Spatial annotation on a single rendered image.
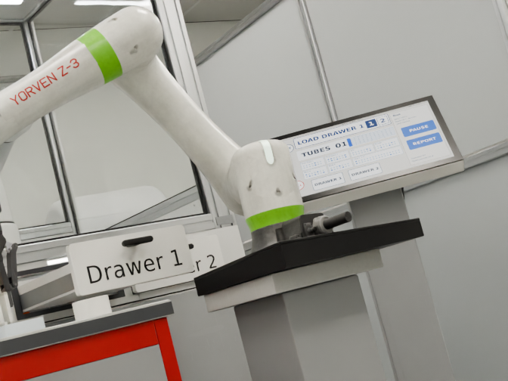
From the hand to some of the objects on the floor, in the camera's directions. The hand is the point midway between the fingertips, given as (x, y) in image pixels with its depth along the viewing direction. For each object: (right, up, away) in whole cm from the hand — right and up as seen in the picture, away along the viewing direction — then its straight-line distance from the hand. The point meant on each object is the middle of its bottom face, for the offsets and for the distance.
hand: (1, 310), depth 192 cm
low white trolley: (+16, -79, -31) cm, 86 cm away
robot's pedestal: (+80, -65, -8) cm, 104 cm away
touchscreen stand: (+113, -66, +64) cm, 146 cm away
